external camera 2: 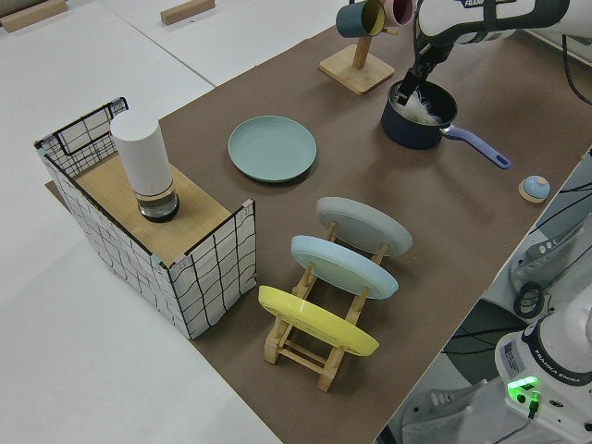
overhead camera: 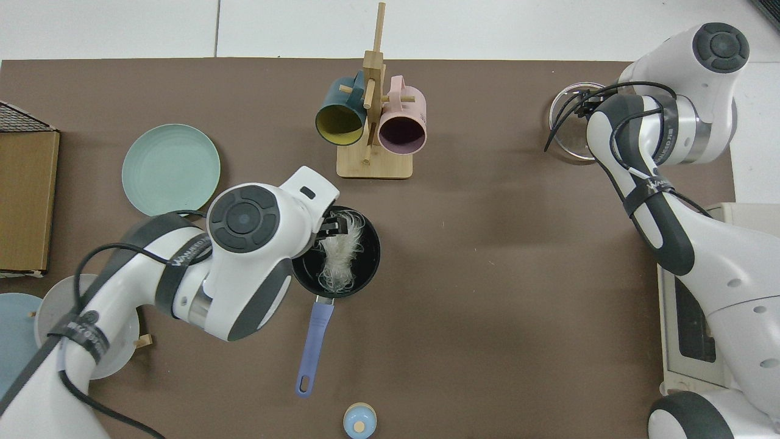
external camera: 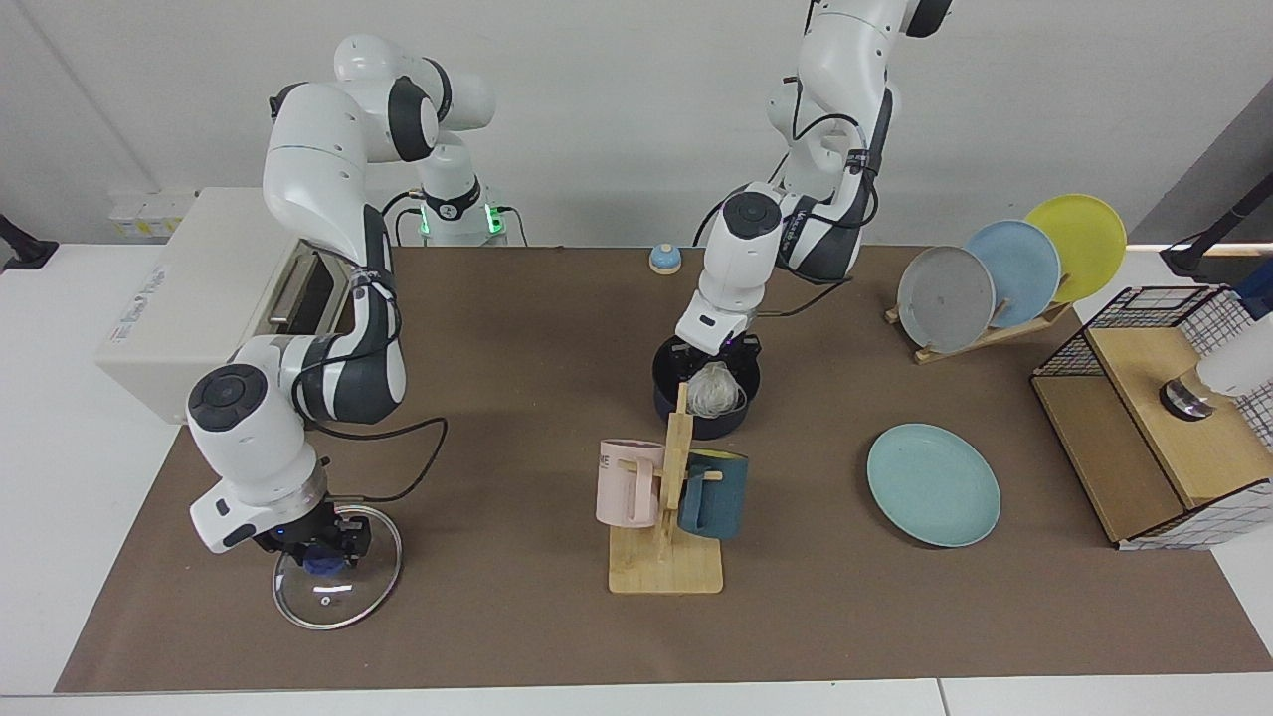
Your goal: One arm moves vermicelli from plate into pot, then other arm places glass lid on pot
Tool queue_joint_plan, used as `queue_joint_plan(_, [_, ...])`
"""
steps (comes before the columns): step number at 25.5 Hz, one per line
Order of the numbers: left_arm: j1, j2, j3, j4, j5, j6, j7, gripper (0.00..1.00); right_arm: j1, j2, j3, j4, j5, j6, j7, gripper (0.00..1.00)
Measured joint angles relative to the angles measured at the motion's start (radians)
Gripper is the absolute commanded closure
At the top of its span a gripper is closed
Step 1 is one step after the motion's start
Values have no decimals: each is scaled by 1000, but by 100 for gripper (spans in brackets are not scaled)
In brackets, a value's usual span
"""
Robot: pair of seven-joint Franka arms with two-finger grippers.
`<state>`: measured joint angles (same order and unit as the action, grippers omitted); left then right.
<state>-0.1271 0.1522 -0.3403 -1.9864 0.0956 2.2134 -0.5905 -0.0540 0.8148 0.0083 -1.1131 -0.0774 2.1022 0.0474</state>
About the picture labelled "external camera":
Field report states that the white wall socket strip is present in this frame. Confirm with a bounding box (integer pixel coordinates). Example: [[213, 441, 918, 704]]
[[107, 191, 197, 240]]

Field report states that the light blue plate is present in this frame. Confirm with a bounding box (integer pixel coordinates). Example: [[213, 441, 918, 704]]
[[965, 220, 1062, 329]]

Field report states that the white cylinder with silver end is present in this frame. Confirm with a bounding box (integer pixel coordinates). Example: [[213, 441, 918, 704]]
[[1159, 338, 1273, 421]]

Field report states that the white vermicelli bundle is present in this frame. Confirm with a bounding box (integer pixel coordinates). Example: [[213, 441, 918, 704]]
[[691, 363, 747, 419]]

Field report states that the black camera stand foot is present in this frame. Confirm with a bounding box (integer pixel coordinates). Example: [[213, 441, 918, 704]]
[[0, 214, 58, 271]]

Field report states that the pale toaster oven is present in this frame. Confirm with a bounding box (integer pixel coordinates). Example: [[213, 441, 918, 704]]
[[95, 187, 359, 429]]

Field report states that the teal round plate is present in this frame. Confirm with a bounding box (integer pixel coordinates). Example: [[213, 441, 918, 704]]
[[866, 424, 1001, 548]]

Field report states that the wooden cup stand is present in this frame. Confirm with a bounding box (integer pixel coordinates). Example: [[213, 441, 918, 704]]
[[609, 381, 725, 596]]

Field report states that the wire basket with wooden floor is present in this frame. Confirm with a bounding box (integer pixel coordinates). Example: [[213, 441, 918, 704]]
[[1031, 285, 1273, 551]]

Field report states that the yellow plate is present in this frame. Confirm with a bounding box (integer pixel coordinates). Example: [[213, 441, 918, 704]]
[[1024, 194, 1128, 304]]

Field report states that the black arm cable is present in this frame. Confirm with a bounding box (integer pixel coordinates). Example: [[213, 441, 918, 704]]
[[751, 109, 886, 321], [288, 204, 449, 503]]

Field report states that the brown table cloth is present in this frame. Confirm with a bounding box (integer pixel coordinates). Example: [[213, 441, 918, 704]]
[[55, 246, 1273, 694]]

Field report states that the black camera stand pole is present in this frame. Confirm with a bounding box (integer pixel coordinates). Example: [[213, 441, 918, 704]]
[[1159, 174, 1273, 279]]

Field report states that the wooden plate rack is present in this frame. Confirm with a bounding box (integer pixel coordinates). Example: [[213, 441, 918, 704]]
[[885, 298, 1075, 365]]

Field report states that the dark teal cup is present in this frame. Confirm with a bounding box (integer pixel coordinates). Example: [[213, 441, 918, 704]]
[[678, 449, 749, 541]]

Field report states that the black pot with blue handle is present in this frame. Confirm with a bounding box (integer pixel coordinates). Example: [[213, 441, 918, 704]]
[[651, 333, 762, 441]]

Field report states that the glass lid with blue knob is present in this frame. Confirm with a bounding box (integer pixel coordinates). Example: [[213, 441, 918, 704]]
[[272, 505, 403, 631]]

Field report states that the grey plate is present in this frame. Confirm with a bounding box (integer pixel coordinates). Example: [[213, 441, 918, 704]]
[[897, 245, 997, 354]]

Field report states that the pink cup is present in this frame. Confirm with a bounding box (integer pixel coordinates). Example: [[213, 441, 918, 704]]
[[595, 439, 665, 529]]

